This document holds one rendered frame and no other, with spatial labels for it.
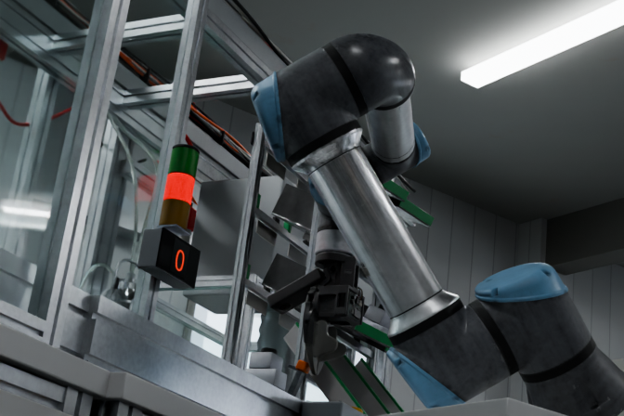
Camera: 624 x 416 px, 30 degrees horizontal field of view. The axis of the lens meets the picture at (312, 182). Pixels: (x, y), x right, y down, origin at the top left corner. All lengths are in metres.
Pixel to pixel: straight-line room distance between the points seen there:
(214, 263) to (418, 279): 1.96
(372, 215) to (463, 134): 5.43
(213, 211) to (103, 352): 2.24
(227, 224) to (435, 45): 2.76
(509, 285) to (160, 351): 0.49
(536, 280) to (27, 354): 0.74
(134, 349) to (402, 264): 0.40
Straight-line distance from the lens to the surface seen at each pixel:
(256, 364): 2.09
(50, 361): 1.24
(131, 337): 1.45
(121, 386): 1.31
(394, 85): 1.68
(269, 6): 5.94
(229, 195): 3.62
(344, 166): 1.63
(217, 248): 3.57
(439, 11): 5.82
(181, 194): 2.07
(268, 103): 1.63
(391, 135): 1.88
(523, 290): 1.63
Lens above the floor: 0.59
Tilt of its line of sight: 22 degrees up
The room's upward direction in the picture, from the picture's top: 7 degrees clockwise
